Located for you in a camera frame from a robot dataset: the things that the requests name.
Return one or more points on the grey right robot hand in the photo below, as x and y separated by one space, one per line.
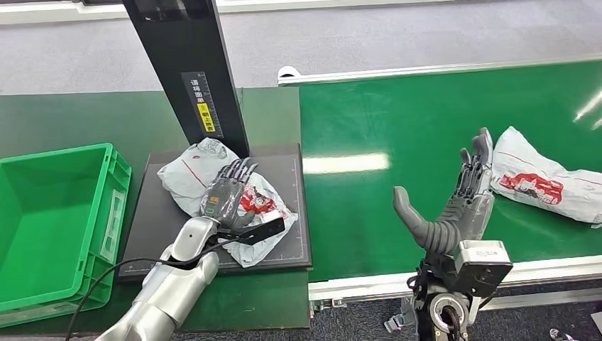
463 216

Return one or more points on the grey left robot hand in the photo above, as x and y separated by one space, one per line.
223 200

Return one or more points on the white courier bag package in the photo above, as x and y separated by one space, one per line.
188 176

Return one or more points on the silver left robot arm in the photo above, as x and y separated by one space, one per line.
174 287

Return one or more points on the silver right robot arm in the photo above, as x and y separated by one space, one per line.
433 306

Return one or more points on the black scale platform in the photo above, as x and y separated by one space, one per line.
150 226

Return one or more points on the white courier bag red print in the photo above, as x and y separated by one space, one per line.
541 183

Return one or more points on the black yellow column label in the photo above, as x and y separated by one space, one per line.
203 103

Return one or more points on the green conveyor belt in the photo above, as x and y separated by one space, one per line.
376 113

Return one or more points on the white conveyor roller end cap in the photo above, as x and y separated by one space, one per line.
288 72

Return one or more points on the small red white floor object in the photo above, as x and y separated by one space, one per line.
560 336

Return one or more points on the black scale column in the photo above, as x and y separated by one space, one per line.
188 42

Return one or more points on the grey floor panel corner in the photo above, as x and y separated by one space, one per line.
598 325

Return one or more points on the green plastic crate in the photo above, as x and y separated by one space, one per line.
51 221

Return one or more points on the dark green table mat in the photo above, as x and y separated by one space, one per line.
70 117

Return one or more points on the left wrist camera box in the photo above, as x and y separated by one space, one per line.
263 229

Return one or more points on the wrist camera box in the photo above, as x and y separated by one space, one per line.
484 266
263 229

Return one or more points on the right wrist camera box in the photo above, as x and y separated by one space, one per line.
484 266

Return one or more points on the metal conveyor bracket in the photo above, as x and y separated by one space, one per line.
396 323

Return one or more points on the aluminium conveyor side rail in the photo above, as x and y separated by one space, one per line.
357 287
423 71

